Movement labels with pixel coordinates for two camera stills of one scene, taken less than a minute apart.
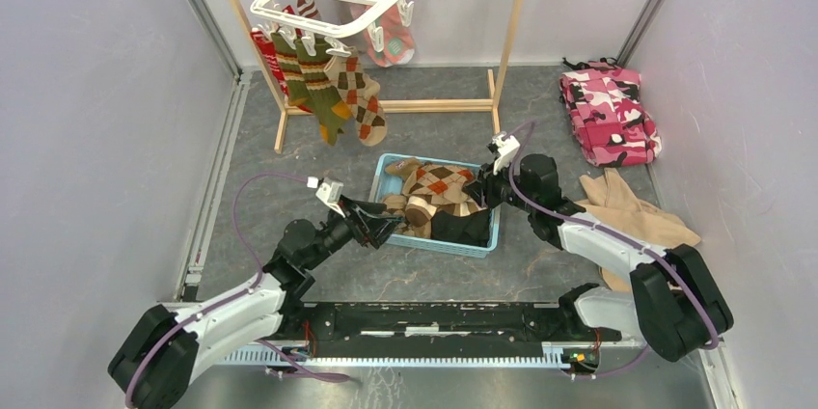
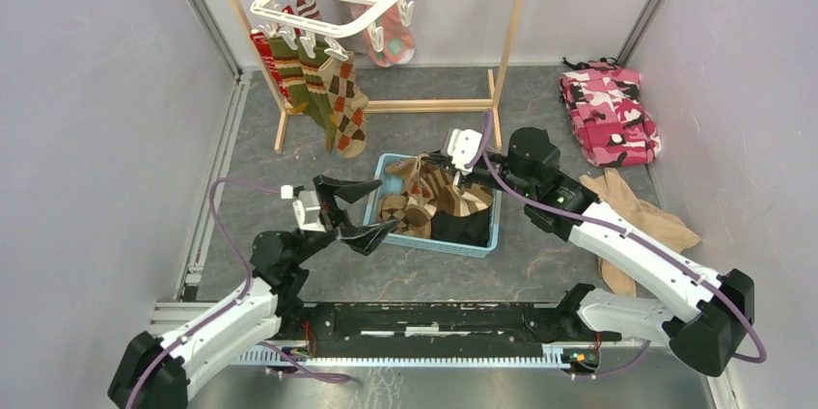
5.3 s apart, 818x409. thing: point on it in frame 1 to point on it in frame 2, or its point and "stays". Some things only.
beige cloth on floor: (611, 204) stays
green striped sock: (296, 88) stays
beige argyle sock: (361, 94) to (347, 103)
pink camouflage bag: (607, 115) stays
